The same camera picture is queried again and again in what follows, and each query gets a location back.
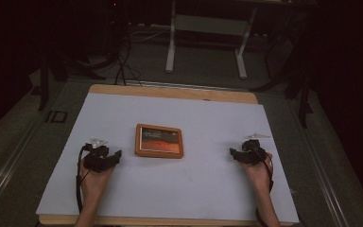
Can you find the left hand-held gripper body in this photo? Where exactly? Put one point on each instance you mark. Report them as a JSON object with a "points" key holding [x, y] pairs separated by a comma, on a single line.
{"points": [[94, 157]]}

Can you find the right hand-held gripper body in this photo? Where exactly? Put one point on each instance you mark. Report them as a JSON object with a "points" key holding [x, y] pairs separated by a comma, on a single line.
{"points": [[254, 153]]}

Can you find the wooden picture frame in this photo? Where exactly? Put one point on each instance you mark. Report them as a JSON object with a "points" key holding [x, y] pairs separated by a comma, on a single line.
{"points": [[159, 141]]}

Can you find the person's right hand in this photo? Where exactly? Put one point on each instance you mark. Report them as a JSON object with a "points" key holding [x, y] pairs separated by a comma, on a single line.
{"points": [[258, 176]]}

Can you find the person's left hand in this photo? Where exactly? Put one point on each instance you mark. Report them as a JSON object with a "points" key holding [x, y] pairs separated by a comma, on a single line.
{"points": [[94, 184]]}

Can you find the white table mat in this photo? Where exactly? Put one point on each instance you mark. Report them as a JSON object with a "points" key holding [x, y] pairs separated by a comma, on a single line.
{"points": [[182, 189]]}

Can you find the black tripod stand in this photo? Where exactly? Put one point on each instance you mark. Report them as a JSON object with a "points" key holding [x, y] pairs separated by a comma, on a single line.
{"points": [[296, 85]]}

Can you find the black stand legs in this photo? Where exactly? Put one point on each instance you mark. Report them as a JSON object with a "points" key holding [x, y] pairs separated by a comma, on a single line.
{"points": [[60, 72]]}

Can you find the white metal stand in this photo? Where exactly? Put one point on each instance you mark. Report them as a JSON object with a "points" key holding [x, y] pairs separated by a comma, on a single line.
{"points": [[208, 28]]}

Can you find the black floor bracket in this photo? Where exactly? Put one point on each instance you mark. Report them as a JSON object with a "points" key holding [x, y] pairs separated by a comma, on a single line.
{"points": [[56, 116]]}

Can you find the metal floor rail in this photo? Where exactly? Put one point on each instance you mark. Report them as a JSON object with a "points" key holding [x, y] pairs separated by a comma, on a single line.
{"points": [[9, 164], [318, 164]]}

